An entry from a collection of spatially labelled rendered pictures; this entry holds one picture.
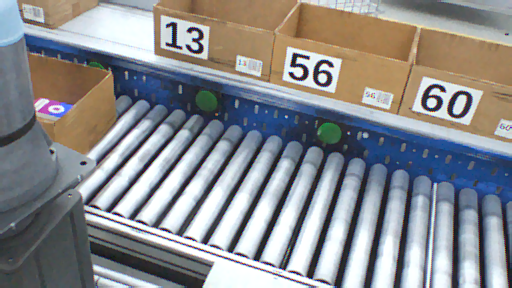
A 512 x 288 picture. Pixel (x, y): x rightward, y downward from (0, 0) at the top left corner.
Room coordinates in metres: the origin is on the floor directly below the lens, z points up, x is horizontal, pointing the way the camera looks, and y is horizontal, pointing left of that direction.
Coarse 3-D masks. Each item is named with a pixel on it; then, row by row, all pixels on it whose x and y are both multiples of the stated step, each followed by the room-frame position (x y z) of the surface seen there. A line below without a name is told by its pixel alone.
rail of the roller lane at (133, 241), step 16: (96, 224) 0.85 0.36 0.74; (112, 224) 0.85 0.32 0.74; (128, 224) 0.86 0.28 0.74; (96, 240) 0.85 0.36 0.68; (112, 240) 0.84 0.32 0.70; (128, 240) 0.83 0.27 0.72; (144, 240) 0.82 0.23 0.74; (160, 240) 0.82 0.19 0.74; (176, 240) 0.82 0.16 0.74; (144, 256) 0.82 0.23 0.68; (160, 256) 0.81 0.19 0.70; (176, 256) 0.80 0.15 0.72; (192, 256) 0.79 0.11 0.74; (208, 256) 0.79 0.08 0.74; (224, 256) 0.79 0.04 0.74; (240, 256) 0.80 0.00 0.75; (192, 272) 0.79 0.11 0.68; (208, 272) 0.78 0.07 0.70; (256, 272) 0.76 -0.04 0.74; (272, 272) 0.76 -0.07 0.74
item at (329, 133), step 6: (324, 126) 1.25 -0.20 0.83; (330, 126) 1.24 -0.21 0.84; (336, 126) 1.24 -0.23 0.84; (318, 132) 1.25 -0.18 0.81; (324, 132) 1.24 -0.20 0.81; (330, 132) 1.24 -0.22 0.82; (336, 132) 1.23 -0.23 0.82; (324, 138) 1.24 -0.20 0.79; (330, 138) 1.24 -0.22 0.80; (336, 138) 1.23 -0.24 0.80
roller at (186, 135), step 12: (192, 120) 1.32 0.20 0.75; (180, 132) 1.25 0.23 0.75; (192, 132) 1.27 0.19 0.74; (168, 144) 1.20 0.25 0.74; (180, 144) 1.20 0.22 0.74; (168, 156) 1.13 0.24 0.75; (156, 168) 1.07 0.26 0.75; (168, 168) 1.10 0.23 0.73; (144, 180) 1.02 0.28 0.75; (156, 180) 1.04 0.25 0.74; (132, 192) 0.96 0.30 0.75; (144, 192) 0.98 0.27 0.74; (120, 204) 0.92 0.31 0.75; (132, 204) 0.93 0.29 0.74; (120, 216) 0.89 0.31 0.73; (132, 216) 0.91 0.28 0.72
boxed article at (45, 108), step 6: (36, 102) 1.29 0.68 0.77; (42, 102) 1.29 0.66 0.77; (48, 102) 1.30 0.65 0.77; (54, 102) 1.30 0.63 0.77; (60, 102) 1.30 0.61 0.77; (36, 108) 1.26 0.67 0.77; (42, 108) 1.26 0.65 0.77; (48, 108) 1.27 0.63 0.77; (54, 108) 1.27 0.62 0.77; (60, 108) 1.27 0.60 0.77; (66, 108) 1.28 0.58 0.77; (42, 114) 1.24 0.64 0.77; (48, 114) 1.23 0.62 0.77; (54, 114) 1.24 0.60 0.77; (60, 114) 1.24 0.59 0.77; (54, 120) 1.23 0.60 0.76
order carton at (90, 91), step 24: (48, 72) 1.32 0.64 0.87; (72, 72) 1.30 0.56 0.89; (96, 72) 1.28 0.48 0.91; (48, 96) 1.32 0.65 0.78; (72, 96) 1.30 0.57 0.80; (96, 96) 1.17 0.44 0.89; (48, 120) 1.23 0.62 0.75; (72, 120) 1.06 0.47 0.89; (96, 120) 1.16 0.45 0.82; (72, 144) 1.05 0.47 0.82
